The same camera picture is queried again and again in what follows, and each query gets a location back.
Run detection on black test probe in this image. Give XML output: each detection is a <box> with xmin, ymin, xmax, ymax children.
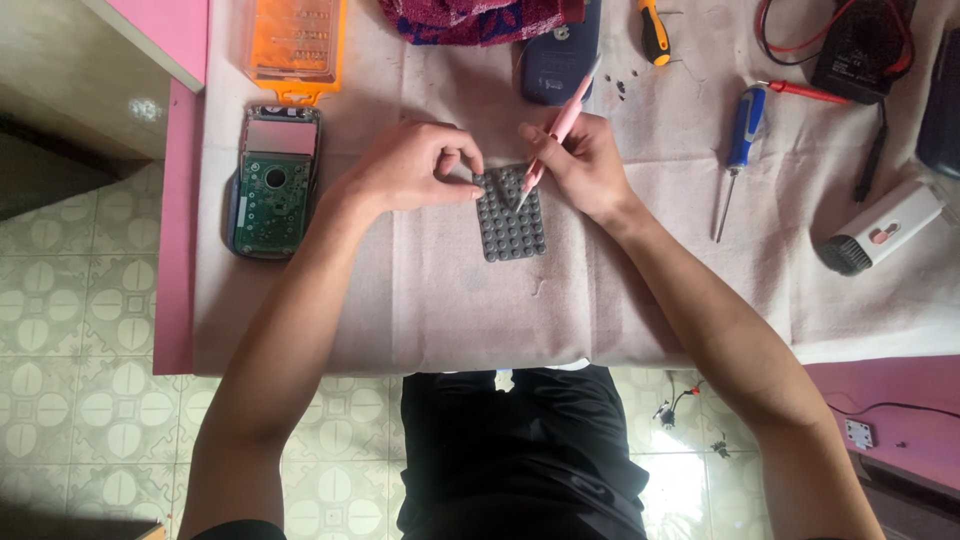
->
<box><xmin>854</xmin><ymin>99</ymin><xmax>891</xmax><ymax>204</ymax></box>

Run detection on black case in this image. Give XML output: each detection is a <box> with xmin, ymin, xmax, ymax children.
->
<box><xmin>915</xmin><ymin>28</ymin><xmax>960</xmax><ymax>180</ymax></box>

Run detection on dark blue calculator back cover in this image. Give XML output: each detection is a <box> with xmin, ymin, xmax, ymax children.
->
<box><xmin>520</xmin><ymin>0</ymin><xmax>603</xmax><ymax>108</ymax></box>

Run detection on red test probe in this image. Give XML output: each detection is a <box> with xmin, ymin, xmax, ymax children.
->
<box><xmin>757</xmin><ymin>78</ymin><xmax>853</xmax><ymax>105</ymax></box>

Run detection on open calculator green circuit board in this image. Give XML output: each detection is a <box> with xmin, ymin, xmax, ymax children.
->
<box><xmin>227</xmin><ymin>104</ymin><xmax>323</xmax><ymax>262</ymax></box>

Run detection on person's black shorts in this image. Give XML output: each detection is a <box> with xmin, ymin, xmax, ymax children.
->
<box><xmin>396</xmin><ymin>365</ymin><xmax>651</xmax><ymax>540</ymax></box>

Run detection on blue white screwdriver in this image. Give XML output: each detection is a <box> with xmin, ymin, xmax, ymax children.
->
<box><xmin>714</xmin><ymin>84</ymin><xmax>768</xmax><ymax>244</ymax></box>

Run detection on white table cloth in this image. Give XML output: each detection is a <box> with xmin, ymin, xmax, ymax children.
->
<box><xmin>192</xmin><ymin>0</ymin><xmax>960</xmax><ymax>378</ymax></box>

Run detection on maroon patterned towel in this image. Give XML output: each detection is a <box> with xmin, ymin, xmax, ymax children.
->
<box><xmin>377</xmin><ymin>0</ymin><xmax>586</xmax><ymax>48</ymax></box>

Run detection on person's right hand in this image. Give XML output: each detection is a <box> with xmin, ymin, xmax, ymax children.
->
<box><xmin>518</xmin><ymin>112</ymin><xmax>640</xmax><ymax>228</ymax></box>

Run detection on orange screwdriver bit case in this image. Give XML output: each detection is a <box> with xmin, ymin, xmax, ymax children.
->
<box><xmin>241</xmin><ymin>0</ymin><xmax>348</xmax><ymax>106</ymax></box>

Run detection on white cleaning brush kit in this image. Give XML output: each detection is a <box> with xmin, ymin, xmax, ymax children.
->
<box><xmin>816</xmin><ymin>178</ymin><xmax>948</xmax><ymax>278</ymax></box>

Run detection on small black part red wires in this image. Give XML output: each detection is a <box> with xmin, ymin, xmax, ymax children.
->
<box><xmin>652</xmin><ymin>380</ymin><xmax>706</xmax><ymax>431</ymax></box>

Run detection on yellow black screwdriver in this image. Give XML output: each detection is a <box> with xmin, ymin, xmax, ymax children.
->
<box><xmin>637</xmin><ymin>0</ymin><xmax>672</xmax><ymax>68</ymax></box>

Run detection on grey rubber keypad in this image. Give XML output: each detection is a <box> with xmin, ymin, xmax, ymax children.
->
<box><xmin>472</xmin><ymin>163</ymin><xmax>548</xmax><ymax>264</ymax></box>

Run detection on person's left hand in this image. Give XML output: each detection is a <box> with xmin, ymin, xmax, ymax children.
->
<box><xmin>333</xmin><ymin>118</ymin><xmax>488</xmax><ymax>224</ymax></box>

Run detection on pink cleaning pen tool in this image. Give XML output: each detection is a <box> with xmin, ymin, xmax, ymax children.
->
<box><xmin>514</xmin><ymin>54</ymin><xmax>603</xmax><ymax>214</ymax></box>

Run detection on black multimeter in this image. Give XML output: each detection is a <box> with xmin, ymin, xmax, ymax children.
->
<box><xmin>810</xmin><ymin>0</ymin><xmax>918</xmax><ymax>105</ymax></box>

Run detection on red multimeter cable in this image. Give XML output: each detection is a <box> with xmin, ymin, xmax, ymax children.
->
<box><xmin>755</xmin><ymin>0</ymin><xmax>916</xmax><ymax>78</ymax></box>

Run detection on black cable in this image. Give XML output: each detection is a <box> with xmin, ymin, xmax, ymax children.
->
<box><xmin>826</xmin><ymin>400</ymin><xmax>960</xmax><ymax>422</ymax></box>

